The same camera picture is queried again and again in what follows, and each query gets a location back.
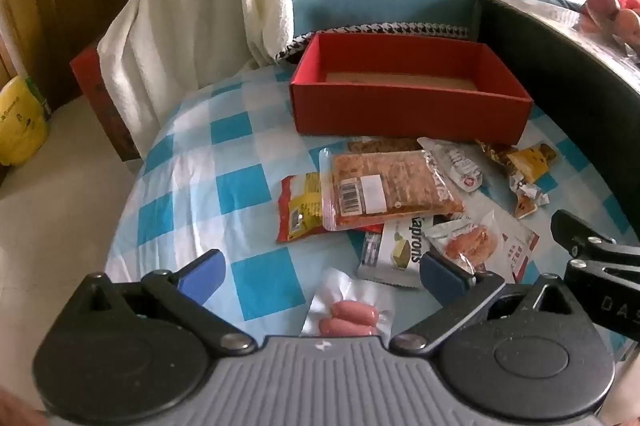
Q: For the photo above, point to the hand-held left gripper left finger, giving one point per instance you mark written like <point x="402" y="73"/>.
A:
<point x="202" y="277"/>

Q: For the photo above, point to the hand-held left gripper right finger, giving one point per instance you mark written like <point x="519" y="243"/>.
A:
<point x="442" y="280"/>

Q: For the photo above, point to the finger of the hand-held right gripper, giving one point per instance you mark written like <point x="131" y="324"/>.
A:
<point x="580" y="226"/>

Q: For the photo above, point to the clear packet orange snack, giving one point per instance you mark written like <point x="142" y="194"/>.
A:
<point x="470" y="243"/>

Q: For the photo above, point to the white wafer packet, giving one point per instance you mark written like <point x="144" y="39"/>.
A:
<point x="400" y="251"/>

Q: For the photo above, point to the small clear snack packet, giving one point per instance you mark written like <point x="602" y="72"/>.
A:
<point x="527" y="198"/>

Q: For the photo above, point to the white packet red print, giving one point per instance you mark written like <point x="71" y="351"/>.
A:
<point x="520" y="251"/>

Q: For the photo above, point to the brown yellow snack packet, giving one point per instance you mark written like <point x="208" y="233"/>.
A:
<point x="532" y="158"/>

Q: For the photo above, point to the clear sausage packet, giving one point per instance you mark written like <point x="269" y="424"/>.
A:
<point x="350" y="313"/>

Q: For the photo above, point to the clear orange cracker packet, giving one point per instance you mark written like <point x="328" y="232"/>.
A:
<point x="400" y="186"/>

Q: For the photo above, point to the white snack pouch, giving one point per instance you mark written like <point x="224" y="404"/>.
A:
<point x="455" y="165"/>

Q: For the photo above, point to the red yellow snack packet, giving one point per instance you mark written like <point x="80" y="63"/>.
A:
<point x="300" y="211"/>

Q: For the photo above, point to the red cardboard box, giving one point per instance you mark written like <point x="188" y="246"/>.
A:
<point x="400" y="110"/>

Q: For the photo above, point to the blue white checkered cloth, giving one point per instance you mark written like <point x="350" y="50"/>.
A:
<point x="200" y="186"/>

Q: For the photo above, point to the dark table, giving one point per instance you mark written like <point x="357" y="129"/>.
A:
<point x="575" y="105"/>

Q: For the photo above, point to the dark red carton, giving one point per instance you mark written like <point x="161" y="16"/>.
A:
<point x="100" y="105"/>

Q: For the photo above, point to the yellow bag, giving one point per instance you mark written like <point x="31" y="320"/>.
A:
<point x="20" y="120"/>

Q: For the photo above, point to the white towel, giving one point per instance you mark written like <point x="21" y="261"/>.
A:
<point x="200" y="5"/>

